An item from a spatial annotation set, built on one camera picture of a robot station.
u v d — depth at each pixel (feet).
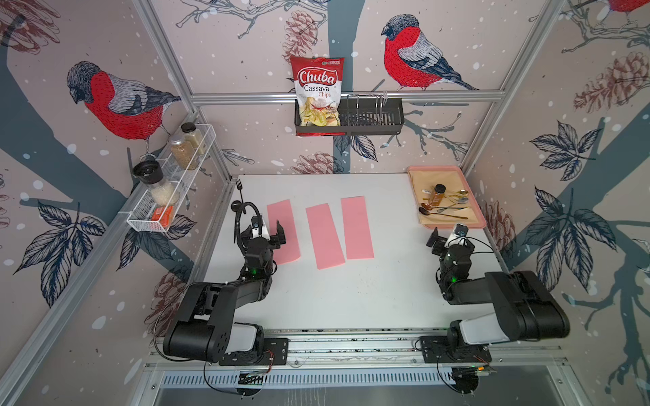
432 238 2.73
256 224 2.40
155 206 2.33
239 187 3.87
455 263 2.23
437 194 3.40
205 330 1.41
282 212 3.54
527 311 1.42
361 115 3.51
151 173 2.11
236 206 3.61
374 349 2.46
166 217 2.19
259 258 2.17
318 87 2.71
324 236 3.30
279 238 2.74
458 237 2.46
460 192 3.67
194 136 2.66
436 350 2.39
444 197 3.44
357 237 3.31
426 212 3.48
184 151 2.48
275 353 2.39
